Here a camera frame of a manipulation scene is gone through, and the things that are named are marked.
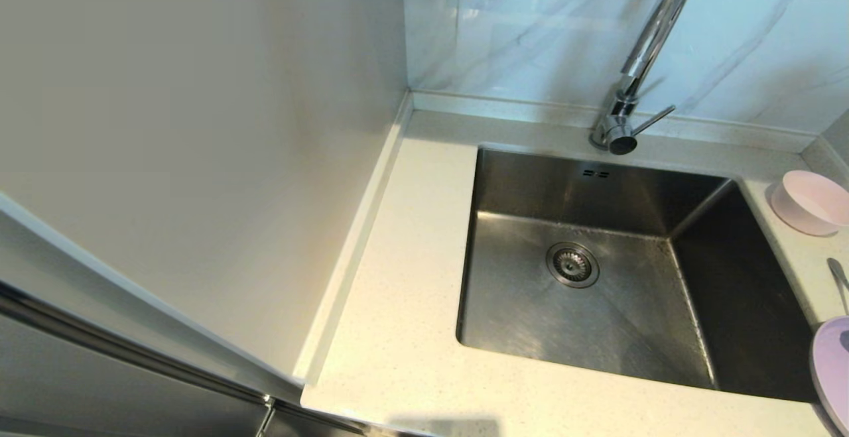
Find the round metal drain strainer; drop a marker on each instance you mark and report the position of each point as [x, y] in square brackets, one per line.
[572, 264]

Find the stainless steel sink basin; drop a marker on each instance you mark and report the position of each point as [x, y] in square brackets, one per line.
[597, 317]

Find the metal spoon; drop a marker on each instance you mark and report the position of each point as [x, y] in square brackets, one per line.
[839, 278]

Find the chrome gooseneck faucet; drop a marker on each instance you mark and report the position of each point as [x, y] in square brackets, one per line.
[655, 29]

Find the lilac plate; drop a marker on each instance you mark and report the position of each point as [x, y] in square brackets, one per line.
[832, 371]

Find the grey cabinet door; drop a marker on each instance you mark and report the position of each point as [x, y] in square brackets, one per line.
[79, 384]

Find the pink bowl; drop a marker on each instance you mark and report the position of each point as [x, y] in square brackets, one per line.
[809, 205]

